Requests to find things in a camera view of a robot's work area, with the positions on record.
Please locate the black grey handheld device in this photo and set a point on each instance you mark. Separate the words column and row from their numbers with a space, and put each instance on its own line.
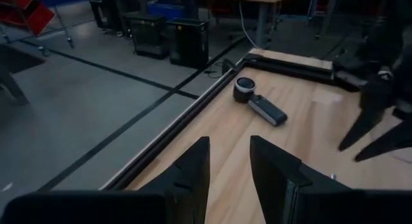
column 267, row 109

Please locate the red bin rack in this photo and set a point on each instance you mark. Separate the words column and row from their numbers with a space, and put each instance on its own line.
column 38, row 18

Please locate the black clamp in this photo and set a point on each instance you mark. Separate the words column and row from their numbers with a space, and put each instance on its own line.
column 229, row 65

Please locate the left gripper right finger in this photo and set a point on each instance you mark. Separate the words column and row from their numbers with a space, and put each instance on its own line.
column 289, row 201

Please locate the dark table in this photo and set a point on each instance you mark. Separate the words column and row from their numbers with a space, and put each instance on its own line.
column 16, row 60

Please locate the black aluminium table frame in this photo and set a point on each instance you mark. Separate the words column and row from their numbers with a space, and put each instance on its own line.
column 289, row 72

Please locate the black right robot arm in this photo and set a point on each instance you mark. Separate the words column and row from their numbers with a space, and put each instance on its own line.
column 386, row 40

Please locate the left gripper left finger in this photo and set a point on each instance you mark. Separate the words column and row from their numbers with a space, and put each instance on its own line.
column 180, row 201

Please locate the blue storage bin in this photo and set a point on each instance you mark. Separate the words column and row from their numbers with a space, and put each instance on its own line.
column 167, row 11

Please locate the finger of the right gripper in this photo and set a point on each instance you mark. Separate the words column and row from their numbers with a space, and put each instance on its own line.
column 389, row 142
column 363, row 127

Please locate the black computer tower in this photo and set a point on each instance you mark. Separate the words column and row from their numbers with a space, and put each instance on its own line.
column 148, row 37
column 190, row 43

